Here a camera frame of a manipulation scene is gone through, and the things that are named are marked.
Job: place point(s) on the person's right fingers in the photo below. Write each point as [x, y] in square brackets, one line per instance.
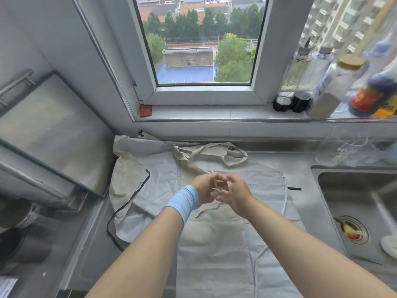
[228, 190]

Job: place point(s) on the white window frame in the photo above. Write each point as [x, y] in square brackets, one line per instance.
[204, 93]

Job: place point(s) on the person's left hand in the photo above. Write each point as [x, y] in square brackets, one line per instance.
[203, 189]

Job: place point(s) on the stainless steel sink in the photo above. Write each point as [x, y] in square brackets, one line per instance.
[344, 195]

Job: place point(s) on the clear bottle with black base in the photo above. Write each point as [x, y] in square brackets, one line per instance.
[290, 80]
[310, 80]

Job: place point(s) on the dark cooking pot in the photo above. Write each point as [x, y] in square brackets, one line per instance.
[21, 235]

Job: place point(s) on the beige apron with ties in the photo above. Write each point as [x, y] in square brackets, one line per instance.
[214, 245]

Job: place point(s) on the person's right forearm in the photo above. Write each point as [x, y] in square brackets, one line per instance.
[304, 254]

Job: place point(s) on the sink drain strainer with scraps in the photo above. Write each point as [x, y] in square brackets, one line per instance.
[352, 230]

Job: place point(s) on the clear glass jug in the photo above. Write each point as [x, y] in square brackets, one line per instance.
[344, 150]

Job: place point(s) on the person's left forearm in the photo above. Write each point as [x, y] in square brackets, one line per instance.
[145, 254]

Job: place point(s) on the person's right hand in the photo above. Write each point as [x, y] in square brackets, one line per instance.
[239, 195]

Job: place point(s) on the spice jar with wooden lid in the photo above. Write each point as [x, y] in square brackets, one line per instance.
[333, 89]

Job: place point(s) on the dark sauce bottle red label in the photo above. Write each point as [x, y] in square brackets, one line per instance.
[370, 96]

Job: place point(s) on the person's left fingers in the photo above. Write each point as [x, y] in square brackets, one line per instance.
[216, 179]

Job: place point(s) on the light blue wristband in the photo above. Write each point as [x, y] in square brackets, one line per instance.
[183, 201]

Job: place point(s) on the white dish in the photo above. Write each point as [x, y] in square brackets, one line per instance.
[390, 246]

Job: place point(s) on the clear bottle with blue cap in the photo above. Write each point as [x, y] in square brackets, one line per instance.
[380, 54]

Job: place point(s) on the yellow bottle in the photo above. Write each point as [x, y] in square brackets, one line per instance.
[387, 111]

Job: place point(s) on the small red packet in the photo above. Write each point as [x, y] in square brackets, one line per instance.
[145, 111]

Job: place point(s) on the grey cloth with black trim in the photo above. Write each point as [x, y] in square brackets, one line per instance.
[145, 183]

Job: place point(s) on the white printed paper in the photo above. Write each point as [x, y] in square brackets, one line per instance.
[7, 287]

